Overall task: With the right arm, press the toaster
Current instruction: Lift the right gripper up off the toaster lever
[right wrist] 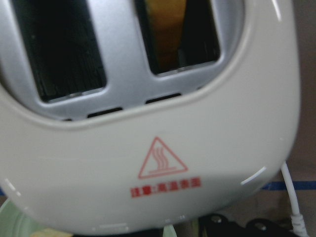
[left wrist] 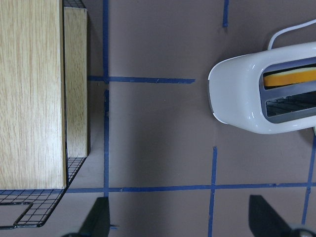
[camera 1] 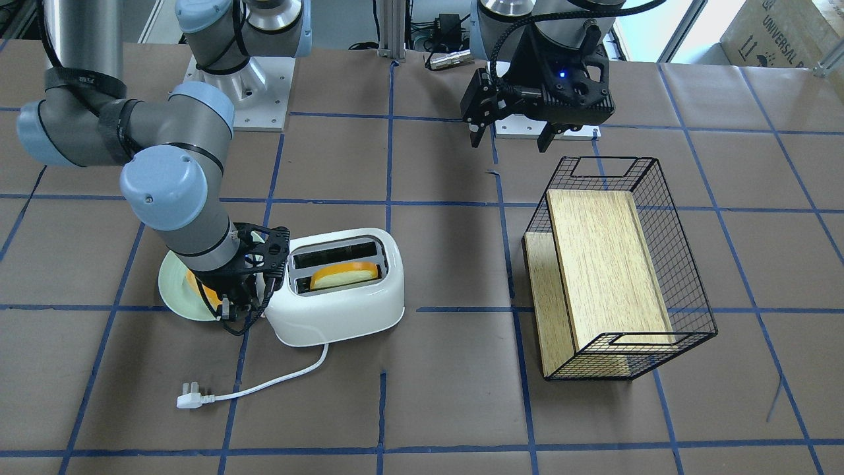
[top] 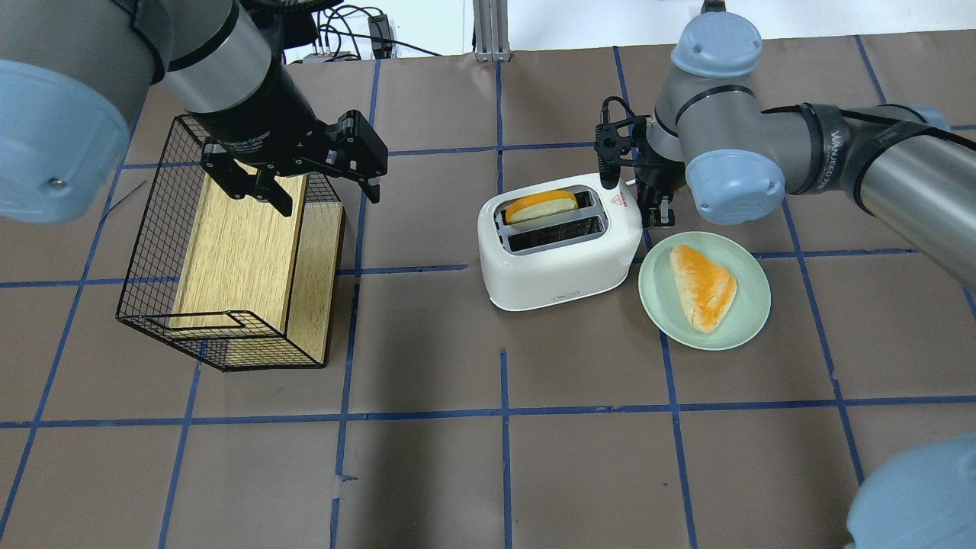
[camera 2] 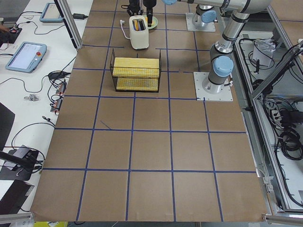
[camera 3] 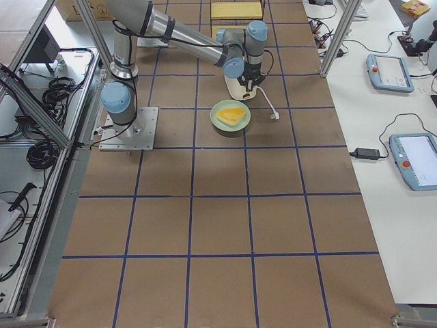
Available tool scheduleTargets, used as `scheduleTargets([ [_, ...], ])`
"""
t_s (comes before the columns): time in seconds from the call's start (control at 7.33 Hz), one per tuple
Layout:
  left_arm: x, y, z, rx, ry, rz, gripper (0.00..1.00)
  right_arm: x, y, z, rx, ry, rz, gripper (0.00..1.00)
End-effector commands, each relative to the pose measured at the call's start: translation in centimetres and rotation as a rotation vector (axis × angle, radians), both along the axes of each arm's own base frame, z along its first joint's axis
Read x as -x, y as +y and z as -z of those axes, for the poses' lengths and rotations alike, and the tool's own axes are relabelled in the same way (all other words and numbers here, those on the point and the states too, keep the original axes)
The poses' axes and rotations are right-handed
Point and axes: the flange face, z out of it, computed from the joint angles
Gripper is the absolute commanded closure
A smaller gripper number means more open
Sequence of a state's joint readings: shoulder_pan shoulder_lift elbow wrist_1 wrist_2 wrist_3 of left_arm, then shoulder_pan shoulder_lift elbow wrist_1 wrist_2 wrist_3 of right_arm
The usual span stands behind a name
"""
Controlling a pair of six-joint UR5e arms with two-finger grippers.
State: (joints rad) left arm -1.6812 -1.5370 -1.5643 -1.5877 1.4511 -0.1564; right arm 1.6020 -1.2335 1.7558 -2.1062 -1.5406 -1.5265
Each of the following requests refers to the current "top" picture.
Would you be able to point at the aluminium frame post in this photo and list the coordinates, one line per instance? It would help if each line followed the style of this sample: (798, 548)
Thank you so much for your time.
(491, 31)

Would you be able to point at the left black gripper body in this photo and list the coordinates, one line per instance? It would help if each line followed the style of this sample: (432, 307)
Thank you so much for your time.
(263, 114)

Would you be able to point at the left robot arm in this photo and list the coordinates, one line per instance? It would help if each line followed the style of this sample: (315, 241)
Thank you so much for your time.
(76, 73)

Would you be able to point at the light green plate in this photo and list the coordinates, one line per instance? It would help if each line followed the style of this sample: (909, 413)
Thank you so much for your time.
(748, 313)

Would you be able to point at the bread slice in toaster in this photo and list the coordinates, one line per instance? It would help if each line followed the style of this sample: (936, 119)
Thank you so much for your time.
(540, 205)

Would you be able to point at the triangular bread on plate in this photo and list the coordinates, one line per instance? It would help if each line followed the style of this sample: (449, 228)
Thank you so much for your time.
(706, 288)

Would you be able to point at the white two-slot toaster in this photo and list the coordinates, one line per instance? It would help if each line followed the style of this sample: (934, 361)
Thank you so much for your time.
(559, 258)

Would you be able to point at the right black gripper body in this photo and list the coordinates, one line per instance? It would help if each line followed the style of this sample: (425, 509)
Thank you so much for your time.
(654, 185)

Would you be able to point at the black power adapter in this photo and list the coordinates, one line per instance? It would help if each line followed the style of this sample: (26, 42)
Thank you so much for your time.
(381, 36)

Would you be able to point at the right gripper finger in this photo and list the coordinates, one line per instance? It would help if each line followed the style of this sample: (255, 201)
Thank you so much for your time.
(609, 174)
(656, 211)

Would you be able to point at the black wire basket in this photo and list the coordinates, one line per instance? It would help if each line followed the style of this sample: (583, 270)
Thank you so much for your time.
(153, 274)

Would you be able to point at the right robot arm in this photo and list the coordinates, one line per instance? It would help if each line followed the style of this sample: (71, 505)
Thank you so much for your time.
(897, 163)

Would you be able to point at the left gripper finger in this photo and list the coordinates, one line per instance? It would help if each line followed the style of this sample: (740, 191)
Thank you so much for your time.
(237, 183)
(370, 187)

